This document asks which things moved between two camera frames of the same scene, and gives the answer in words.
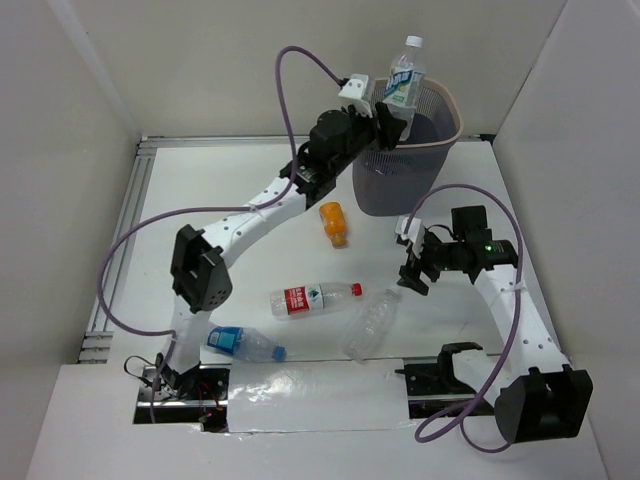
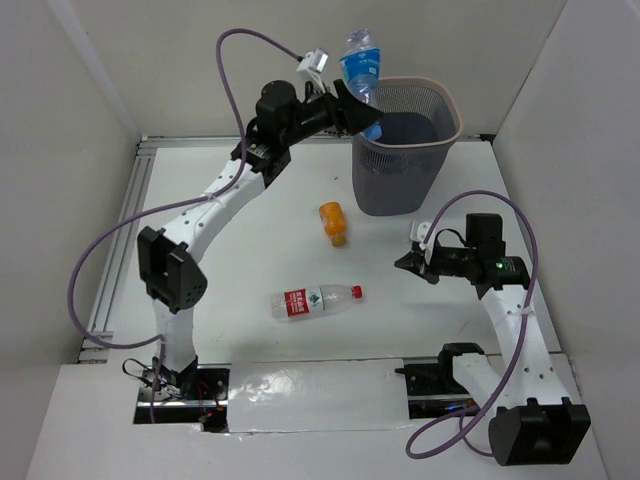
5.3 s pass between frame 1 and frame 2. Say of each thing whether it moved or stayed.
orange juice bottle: stayed
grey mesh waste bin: stayed
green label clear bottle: moved
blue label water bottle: moved
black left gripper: moved
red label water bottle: stayed
